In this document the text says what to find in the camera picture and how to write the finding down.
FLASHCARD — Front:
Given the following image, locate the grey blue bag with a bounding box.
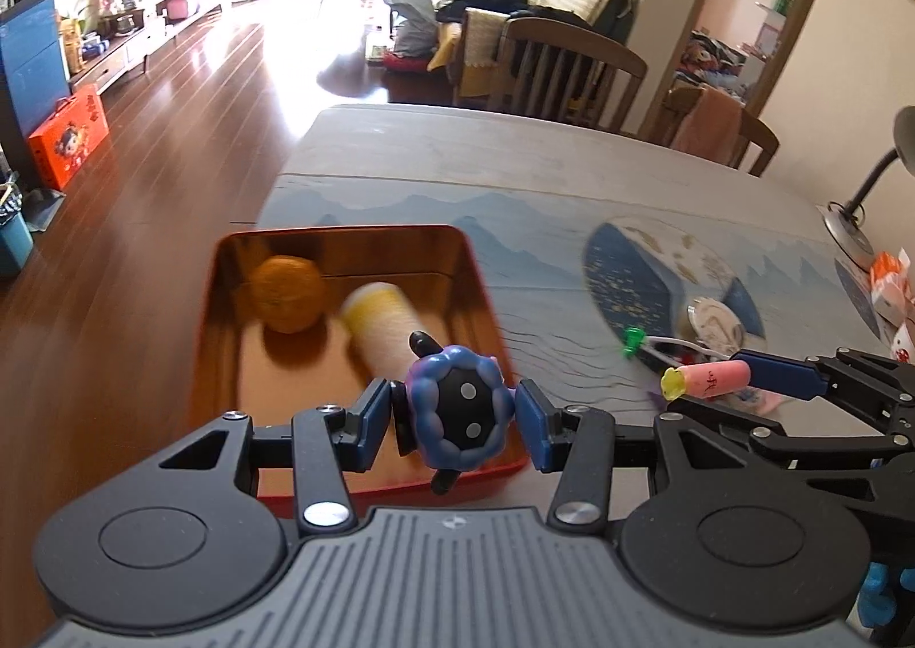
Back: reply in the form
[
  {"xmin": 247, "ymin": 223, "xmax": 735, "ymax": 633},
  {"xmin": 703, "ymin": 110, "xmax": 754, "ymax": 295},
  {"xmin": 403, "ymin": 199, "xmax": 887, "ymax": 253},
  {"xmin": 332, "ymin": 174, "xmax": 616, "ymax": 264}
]
[{"xmin": 379, "ymin": 0, "xmax": 439, "ymax": 59}]

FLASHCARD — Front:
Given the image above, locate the orange white snack bag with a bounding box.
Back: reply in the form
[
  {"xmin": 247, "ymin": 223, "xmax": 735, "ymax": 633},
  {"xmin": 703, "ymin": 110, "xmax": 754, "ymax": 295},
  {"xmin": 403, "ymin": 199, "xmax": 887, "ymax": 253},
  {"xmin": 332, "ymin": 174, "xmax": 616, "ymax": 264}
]
[{"xmin": 868, "ymin": 251, "xmax": 915, "ymax": 370}]

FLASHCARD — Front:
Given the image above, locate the wooden slatted chair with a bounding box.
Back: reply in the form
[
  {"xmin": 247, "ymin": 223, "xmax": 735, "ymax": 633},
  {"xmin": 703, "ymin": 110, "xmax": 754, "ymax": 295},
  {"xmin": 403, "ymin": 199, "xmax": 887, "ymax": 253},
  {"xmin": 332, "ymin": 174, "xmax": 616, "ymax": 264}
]
[{"xmin": 493, "ymin": 17, "xmax": 648, "ymax": 134}]

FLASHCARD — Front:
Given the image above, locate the dark cabinet with blue front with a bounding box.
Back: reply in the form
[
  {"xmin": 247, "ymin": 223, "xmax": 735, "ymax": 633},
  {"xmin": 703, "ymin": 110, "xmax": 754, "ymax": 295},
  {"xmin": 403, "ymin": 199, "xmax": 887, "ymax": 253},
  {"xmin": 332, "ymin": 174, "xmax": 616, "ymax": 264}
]
[{"xmin": 0, "ymin": 0, "xmax": 73, "ymax": 152}]

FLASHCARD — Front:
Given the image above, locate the yellow white bottle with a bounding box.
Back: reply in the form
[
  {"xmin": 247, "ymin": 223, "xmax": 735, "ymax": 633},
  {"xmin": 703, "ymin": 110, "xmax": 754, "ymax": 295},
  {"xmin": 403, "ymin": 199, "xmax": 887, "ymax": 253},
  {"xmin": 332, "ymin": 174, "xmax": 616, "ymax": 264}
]
[{"xmin": 339, "ymin": 282, "xmax": 430, "ymax": 381}]

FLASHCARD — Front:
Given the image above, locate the pink cloth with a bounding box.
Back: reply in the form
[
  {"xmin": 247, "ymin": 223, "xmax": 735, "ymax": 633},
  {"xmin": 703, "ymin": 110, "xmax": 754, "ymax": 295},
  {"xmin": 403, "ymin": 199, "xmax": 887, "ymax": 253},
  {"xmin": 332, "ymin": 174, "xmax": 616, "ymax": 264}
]
[{"xmin": 672, "ymin": 89, "xmax": 745, "ymax": 163}]

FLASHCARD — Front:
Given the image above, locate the yellow blanket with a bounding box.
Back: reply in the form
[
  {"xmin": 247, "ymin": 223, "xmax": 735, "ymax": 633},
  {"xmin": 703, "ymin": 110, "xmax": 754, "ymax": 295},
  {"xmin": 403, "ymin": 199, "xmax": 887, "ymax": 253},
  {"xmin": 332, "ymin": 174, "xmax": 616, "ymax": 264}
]
[{"xmin": 429, "ymin": 8, "xmax": 516, "ymax": 98}]

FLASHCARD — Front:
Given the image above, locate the printed mountain table mat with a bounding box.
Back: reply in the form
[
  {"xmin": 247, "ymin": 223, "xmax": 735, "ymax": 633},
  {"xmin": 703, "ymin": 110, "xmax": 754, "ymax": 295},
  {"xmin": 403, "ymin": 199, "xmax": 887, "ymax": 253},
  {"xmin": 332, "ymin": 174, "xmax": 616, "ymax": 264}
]
[{"xmin": 253, "ymin": 172, "xmax": 894, "ymax": 438}]

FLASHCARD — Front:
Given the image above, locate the blue trash bin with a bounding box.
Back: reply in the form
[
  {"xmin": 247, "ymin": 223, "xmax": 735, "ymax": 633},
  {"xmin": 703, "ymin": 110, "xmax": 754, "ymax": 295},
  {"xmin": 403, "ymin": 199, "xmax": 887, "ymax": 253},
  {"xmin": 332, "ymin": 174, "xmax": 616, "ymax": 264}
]
[{"xmin": 0, "ymin": 172, "xmax": 37, "ymax": 277}]

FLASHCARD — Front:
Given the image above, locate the red floor cushion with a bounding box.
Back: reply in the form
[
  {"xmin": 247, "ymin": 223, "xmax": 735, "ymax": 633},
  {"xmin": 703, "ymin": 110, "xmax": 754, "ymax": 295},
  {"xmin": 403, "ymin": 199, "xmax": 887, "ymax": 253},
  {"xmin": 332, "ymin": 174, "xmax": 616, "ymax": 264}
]
[{"xmin": 382, "ymin": 51, "xmax": 437, "ymax": 75}]

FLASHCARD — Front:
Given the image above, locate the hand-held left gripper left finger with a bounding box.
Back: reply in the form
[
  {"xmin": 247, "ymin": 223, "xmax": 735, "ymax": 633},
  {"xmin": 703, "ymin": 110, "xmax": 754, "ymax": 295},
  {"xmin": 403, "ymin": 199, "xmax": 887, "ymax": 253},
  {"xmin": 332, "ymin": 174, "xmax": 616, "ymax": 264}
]
[{"xmin": 156, "ymin": 377, "xmax": 393, "ymax": 529}]

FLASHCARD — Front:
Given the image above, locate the black desk lamp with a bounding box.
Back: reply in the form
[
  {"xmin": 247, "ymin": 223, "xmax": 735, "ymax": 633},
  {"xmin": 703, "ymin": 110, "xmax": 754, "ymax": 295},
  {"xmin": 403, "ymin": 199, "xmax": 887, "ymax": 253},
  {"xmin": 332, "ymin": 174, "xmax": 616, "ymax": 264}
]
[{"xmin": 822, "ymin": 108, "xmax": 915, "ymax": 270}]

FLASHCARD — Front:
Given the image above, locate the purple black round toy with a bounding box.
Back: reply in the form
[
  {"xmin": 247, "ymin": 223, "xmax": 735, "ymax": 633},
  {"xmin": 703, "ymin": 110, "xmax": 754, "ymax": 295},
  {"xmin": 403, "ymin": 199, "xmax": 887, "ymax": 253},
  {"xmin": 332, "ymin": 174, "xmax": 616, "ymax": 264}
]
[{"xmin": 392, "ymin": 331, "xmax": 517, "ymax": 496}]

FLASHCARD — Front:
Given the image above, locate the grey floor mat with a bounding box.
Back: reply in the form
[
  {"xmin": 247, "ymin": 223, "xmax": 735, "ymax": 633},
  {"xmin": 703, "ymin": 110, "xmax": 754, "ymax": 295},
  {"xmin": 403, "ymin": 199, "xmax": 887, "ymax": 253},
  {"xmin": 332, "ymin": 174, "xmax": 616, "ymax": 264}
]
[{"xmin": 25, "ymin": 189, "xmax": 67, "ymax": 230}]

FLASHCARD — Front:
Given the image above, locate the orange gift box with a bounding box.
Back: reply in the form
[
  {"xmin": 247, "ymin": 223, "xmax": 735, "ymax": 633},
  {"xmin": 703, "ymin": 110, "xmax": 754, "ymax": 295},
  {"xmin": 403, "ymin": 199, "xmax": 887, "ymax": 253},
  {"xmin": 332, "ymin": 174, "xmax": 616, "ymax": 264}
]
[{"xmin": 29, "ymin": 83, "xmax": 112, "ymax": 192}]

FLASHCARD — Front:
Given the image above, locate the orange ball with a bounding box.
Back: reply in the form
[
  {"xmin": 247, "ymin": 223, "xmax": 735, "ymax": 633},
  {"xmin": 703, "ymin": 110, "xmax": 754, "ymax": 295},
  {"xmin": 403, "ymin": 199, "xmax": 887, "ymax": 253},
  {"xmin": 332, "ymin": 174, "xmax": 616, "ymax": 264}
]
[{"xmin": 249, "ymin": 255, "xmax": 328, "ymax": 335}]

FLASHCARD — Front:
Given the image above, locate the round chrome metal lid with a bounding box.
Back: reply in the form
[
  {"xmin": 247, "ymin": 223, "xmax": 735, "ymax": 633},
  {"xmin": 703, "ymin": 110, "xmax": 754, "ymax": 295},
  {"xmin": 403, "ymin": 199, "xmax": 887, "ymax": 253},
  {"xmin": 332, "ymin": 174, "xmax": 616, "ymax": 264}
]
[{"xmin": 686, "ymin": 297, "xmax": 767, "ymax": 357}]

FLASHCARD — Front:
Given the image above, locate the long low tv console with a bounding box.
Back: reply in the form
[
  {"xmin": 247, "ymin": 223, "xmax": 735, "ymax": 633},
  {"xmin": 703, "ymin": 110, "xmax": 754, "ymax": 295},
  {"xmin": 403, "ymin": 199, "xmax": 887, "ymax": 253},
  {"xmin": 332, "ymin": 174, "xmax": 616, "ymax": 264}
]
[{"xmin": 71, "ymin": 0, "xmax": 240, "ymax": 95}]

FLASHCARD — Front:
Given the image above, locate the pink tube with yellow cap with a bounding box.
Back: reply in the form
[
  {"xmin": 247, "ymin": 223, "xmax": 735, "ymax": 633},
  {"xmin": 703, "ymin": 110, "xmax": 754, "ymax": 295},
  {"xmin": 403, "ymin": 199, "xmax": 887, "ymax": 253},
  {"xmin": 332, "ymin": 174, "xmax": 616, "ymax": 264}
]
[{"xmin": 661, "ymin": 359, "xmax": 751, "ymax": 402}]

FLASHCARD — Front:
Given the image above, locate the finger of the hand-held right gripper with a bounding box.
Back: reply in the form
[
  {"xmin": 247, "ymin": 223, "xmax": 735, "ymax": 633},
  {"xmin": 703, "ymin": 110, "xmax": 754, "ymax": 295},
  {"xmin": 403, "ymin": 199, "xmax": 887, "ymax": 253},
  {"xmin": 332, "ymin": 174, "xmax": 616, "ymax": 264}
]
[
  {"xmin": 747, "ymin": 419, "xmax": 915, "ymax": 481},
  {"xmin": 730, "ymin": 348, "xmax": 915, "ymax": 431}
]

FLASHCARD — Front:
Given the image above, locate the red metal tin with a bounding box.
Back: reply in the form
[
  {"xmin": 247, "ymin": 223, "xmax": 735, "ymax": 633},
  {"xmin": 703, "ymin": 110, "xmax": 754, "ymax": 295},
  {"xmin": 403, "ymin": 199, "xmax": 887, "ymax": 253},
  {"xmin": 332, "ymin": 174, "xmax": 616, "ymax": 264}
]
[{"xmin": 187, "ymin": 225, "xmax": 534, "ymax": 502}]

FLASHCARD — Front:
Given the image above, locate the black clothing pile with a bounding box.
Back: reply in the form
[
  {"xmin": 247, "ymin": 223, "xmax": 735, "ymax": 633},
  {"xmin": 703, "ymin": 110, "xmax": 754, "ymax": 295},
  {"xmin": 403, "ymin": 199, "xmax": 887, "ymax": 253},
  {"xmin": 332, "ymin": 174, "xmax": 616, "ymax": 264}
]
[{"xmin": 436, "ymin": 0, "xmax": 544, "ymax": 23}]

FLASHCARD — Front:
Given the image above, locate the person's right hand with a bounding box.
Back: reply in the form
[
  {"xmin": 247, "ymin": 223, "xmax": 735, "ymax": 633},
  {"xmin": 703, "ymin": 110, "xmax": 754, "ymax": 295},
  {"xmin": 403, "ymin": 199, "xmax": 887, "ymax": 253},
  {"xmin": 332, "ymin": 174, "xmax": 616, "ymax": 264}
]
[{"xmin": 858, "ymin": 562, "xmax": 915, "ymax": 627}]

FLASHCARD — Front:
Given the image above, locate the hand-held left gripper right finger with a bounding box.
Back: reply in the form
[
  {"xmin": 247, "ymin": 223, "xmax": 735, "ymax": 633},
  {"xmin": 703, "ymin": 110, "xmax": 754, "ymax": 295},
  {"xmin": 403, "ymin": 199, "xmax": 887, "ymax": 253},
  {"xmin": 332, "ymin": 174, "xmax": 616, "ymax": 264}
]
[{"xmin": 515, "ymin": 377, "xmax": 792, "ymax": 529}]

